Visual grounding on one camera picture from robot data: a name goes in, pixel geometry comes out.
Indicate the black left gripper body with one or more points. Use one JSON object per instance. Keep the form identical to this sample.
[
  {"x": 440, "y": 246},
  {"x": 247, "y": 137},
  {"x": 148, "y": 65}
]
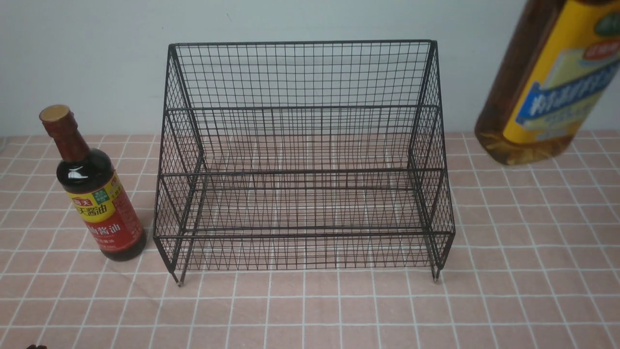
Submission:
[{"x": 37, "y": 347}]

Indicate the dark soy sauce bottle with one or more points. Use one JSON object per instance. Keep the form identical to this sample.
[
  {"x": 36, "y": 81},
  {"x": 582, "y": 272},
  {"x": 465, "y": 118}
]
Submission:
[{"x": 94, "y": 188}]

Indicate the amber cooking wine bottle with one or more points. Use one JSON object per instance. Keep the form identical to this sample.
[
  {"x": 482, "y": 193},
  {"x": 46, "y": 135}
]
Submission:
[{"x": 560, "y": 60}]

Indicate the pink checkered tablecloth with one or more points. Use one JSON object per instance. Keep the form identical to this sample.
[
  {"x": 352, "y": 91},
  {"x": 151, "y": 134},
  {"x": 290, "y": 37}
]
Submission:
[{"x": 535, "y": 264}]

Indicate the black wire mesh rack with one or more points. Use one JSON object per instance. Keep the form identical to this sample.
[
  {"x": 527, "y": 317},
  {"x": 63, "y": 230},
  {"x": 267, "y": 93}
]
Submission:
[{"x": 303, "y": 155}]

